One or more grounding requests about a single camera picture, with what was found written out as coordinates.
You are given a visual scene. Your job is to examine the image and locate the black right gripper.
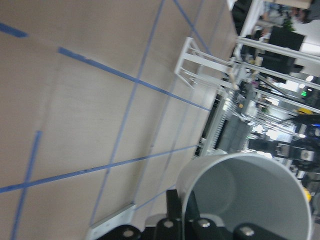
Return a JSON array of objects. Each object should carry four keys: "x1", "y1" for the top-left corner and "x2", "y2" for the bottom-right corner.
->
[{"x1": 249, "y1": 138, "x2": 320, "y2": 165}]

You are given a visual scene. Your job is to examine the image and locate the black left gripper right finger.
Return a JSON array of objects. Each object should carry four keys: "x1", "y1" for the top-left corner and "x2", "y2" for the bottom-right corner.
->
[{"x1": 186, "y1": 191, "x2": 282, "y2": 240}]

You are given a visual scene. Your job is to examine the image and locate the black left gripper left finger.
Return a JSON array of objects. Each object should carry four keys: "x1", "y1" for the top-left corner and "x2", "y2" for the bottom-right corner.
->
[{"x1": 99, "y1": 189, "x2": 183, "y2": 240}]

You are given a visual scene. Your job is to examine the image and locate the grey plastic cup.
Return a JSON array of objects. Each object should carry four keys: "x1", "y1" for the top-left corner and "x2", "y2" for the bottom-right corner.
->
[{"x1": 175, "y1": 152, "x2": 313, "y2": 240}]

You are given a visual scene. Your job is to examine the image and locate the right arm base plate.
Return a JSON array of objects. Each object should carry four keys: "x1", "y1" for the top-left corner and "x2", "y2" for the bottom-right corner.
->
[{"x1": 84, "y1": 203, "x2": 136, "y2": 240}]

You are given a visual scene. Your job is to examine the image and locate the white wire cup rack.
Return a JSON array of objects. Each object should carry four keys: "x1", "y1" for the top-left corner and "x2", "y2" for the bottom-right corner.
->
[{"x1": 174, "y1": 37, "x2": 241, "y2": 91}]

